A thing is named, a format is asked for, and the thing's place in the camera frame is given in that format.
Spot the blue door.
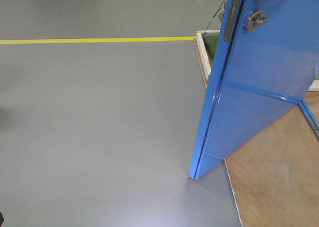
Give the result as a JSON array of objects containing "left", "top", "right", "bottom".
[{"left": 189, "top": 0, "right": 319, "bottom": 179}]

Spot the left green sandbag door platform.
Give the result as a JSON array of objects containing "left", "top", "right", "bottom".
[{"left": 203, "top": 34, "right": 219, "bottom": 60}]

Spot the door wooden platform base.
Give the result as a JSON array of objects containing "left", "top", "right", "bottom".
[{"left": 193, "top": 29, "right": 319, "bottom": 227}]

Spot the silver thumb turn lock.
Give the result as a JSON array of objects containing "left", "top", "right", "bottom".
[{"left": 244, "top": 9, "right": 268, "bottom": 32}]

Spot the metal latch faceplate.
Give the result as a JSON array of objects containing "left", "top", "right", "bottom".
[{"left": 223, "top": 0, "right": 240, "bottom": 42}]

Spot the black anchor cord door platform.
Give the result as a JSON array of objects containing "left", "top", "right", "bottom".
[{"left": 204, "top": 0, "right": 227, "bottom": 30}]

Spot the blue door frame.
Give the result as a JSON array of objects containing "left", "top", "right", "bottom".
[{"left": 299, "top": 99, "right": 319, "bottom": 139}]

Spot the white diagonal brace frame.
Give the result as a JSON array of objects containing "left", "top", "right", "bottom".
[{"left": 308, "top": 80, "right": 319, "bottom": 92}]

